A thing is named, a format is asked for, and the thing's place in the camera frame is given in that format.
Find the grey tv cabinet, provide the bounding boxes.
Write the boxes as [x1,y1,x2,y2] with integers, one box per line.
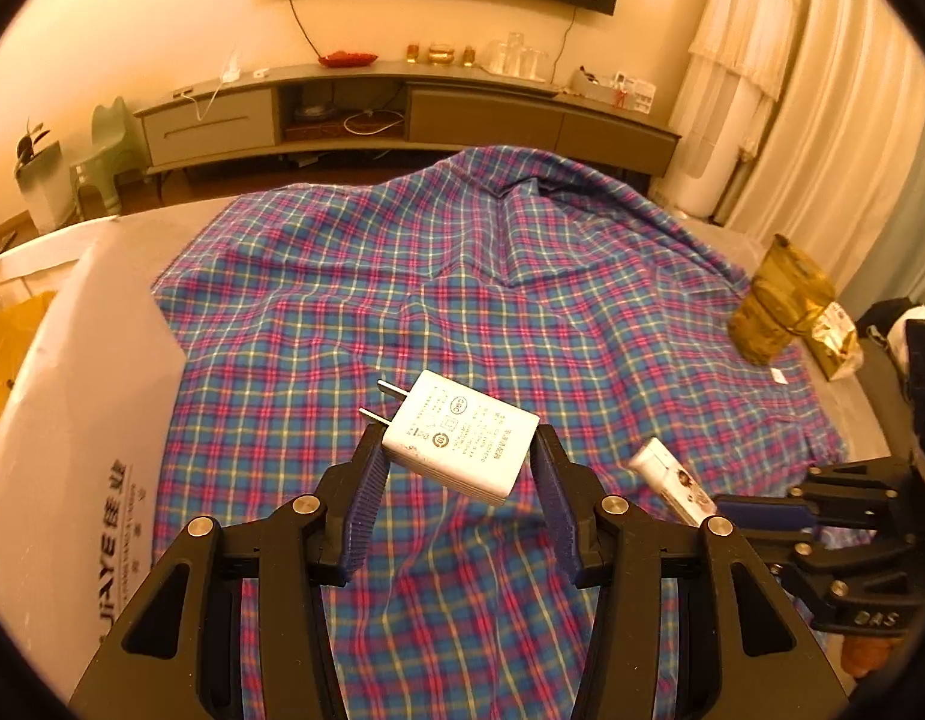
[136,62,679,177]

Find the potted plant white pot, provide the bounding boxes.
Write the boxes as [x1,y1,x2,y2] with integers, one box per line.
[14,124,77,234]

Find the amber plastic jar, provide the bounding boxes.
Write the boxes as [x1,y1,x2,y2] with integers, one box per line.
[728,234,835,366]

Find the small white tube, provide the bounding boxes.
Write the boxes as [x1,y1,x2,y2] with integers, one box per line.
[629,437,718,527]

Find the white lace dress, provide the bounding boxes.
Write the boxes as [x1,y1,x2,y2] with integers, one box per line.
[669,0,801,177]

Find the white air conditioner unit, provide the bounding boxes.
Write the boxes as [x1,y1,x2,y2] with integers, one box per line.
[668,137,739,218]

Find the white cardboard storage box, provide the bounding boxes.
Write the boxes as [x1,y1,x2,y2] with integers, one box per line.
[0,218,190,703]

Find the white usb power adapter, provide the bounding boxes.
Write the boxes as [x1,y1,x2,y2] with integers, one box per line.
[358,371,540,505]

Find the clear glass cups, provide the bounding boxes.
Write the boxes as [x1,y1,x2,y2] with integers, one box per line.
[479,32,550,82]

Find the green plastic child chair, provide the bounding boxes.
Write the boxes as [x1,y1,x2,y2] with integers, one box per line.
[70,96,150,215]

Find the red tray on cabinet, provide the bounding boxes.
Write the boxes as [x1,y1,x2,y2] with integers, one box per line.
[318,50,378,68]

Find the gold snack packet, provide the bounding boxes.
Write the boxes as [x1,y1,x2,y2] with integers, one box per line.
[804,301,864,380]

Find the white organizer box on cabinet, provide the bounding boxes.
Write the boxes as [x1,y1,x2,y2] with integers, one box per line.
[568,65,656,114]

